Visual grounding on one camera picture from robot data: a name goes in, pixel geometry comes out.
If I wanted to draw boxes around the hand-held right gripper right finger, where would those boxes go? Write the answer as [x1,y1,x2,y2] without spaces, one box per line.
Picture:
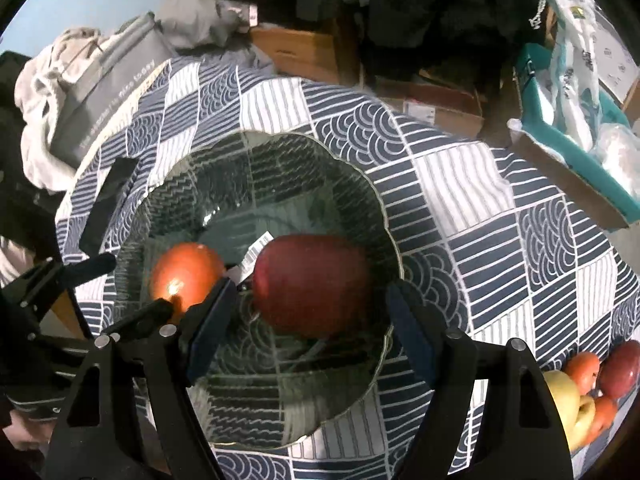
[384,279,576,480]

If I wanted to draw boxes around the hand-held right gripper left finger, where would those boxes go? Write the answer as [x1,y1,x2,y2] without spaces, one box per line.
[42,277,241,480]

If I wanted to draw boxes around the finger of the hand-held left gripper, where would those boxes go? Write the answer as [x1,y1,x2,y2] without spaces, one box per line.
[101,299,174,342]
[0,251,119,312]

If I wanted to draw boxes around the red apple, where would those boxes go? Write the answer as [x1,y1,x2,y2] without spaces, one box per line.
[596,339,640,402]
[251,234,373,339]

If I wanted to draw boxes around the glass bowl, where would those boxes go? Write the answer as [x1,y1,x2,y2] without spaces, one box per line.
[102,130,406,451]

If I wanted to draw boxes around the yellow-green apple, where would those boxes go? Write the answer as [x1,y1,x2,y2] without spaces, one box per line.
[570,394,598,448]
[542,369,583,453]

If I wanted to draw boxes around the black phone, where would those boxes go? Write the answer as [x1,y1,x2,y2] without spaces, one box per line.
[79,156,139,257]

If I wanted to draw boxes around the dark cloth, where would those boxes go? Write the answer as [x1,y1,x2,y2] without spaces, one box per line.
[0,52,66,261]

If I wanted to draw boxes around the blue white patterned tablecloth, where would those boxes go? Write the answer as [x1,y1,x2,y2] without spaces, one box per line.
[52,57,640,480]

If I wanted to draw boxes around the beige cloth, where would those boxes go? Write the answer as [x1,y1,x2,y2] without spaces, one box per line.
[14,27,108,193]

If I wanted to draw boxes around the grey bag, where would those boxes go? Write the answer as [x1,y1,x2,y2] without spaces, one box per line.
[47,12,176,168]

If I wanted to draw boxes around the large cardboard box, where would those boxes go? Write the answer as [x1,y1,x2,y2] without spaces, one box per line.
[509,122,632,232]

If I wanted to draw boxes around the labelled cardboard box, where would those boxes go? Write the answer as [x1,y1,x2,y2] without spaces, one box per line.
[374,76,486,139]

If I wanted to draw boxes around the teal bin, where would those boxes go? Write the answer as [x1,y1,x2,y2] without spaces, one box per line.
[514,42,640,213]

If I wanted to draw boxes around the grey garment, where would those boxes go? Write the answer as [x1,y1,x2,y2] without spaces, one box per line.
[155,0,276,76]

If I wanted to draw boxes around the clear plastic bag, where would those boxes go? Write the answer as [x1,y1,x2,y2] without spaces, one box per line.
[591,121,640,187]

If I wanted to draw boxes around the wooden crate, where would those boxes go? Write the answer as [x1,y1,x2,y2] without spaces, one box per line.
[250,24,362,87]

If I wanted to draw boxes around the white printed plastic bag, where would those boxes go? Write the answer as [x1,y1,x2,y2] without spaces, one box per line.
[542,0,640,152]

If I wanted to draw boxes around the dark hanging coats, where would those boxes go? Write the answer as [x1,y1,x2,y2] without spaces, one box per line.
[287,0,546,91]

